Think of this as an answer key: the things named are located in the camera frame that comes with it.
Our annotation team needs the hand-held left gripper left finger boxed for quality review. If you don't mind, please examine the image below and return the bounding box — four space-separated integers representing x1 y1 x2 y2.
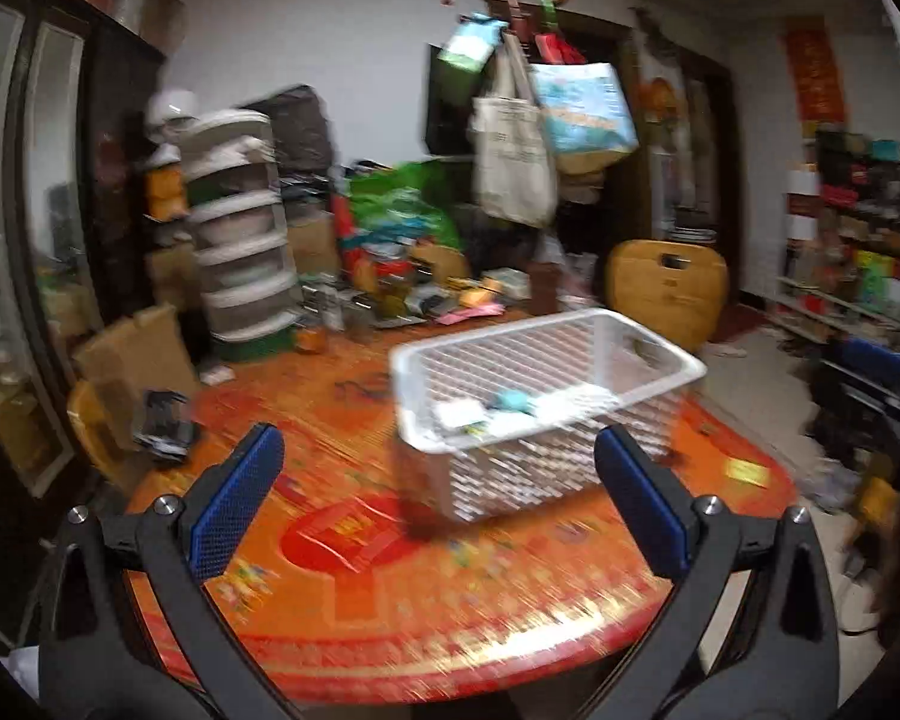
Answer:
36 422 295 720

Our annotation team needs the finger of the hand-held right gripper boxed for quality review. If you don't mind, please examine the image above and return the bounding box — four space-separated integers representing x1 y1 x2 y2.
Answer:
825 336 900 391

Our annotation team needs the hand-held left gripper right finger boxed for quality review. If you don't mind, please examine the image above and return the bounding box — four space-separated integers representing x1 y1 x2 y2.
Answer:
581 424 842 720

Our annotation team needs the white plastic mesh basket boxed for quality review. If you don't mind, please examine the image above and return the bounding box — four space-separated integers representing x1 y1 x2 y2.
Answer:
388 307 710 526

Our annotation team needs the small white box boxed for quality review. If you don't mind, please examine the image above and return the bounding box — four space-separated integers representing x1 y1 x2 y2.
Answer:
433 399 488 428

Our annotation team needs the grey and black device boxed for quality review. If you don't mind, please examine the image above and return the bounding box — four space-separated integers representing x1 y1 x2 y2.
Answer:
135 388 200 462

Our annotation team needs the small yellow packet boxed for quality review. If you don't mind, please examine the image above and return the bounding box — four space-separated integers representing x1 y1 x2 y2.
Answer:
724 457 772 487

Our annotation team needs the shelf rack of goods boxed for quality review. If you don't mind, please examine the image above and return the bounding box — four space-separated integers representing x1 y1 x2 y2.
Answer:
776 127 900 331

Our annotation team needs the round wooden chair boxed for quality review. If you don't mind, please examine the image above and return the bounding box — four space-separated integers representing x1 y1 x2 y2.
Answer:
66 379 151 496

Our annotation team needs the brown cardboard box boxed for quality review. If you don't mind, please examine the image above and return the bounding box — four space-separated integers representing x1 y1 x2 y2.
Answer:
71 304 200 421

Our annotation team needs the yellow wooden chair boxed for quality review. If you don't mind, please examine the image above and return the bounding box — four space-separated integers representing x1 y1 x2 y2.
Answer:
606 238 730 352

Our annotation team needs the orange printed tablecloth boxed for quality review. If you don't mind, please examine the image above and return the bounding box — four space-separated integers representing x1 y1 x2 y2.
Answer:
124 307 800 706

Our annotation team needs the brown jar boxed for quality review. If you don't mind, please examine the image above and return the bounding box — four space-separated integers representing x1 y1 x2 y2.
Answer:
529 262 563 312

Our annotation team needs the pink packet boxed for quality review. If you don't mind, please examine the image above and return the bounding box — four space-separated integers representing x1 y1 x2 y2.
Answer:
439 305 505 325

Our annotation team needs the dark wooden door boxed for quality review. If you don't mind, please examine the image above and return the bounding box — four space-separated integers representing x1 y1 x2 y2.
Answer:
630 15 740 308

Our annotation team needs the pile of small packets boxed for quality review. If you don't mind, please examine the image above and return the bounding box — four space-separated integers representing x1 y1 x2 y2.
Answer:
300 270 530 331

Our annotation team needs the white plastic drawer tower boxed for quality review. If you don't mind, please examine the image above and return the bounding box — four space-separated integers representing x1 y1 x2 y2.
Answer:
182 109 301 361

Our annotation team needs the orange carton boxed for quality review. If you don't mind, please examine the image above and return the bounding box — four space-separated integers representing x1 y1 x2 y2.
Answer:
146 165 190 222

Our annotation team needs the green plastic bag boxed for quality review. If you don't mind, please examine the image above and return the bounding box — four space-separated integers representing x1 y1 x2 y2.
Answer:
345 159 462 248

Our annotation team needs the dark glass door cabinet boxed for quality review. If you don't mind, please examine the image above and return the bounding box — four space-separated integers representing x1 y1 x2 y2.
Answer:
0 0 167 500

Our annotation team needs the beige canvas tote bag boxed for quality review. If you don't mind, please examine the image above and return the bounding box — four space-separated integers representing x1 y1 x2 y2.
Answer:
471 34 560 227

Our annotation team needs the blue printed shopping bag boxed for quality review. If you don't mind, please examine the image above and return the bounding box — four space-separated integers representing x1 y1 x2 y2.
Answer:
526 60 640 173

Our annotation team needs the black suitcase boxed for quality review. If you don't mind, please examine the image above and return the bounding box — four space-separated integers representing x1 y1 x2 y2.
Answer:
240 86 335 173

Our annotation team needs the white hard hat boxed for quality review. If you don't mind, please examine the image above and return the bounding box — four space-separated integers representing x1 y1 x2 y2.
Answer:
144 88 202 128

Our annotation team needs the red bag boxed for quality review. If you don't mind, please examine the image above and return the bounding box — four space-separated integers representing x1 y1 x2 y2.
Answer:
534 30 586 67

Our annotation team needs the small teal bag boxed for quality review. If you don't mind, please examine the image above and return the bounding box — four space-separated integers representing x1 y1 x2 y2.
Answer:
436 13 507 74

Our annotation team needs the red wall scroll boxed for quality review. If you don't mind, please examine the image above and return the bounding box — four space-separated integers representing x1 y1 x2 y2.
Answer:
784 15 848 125

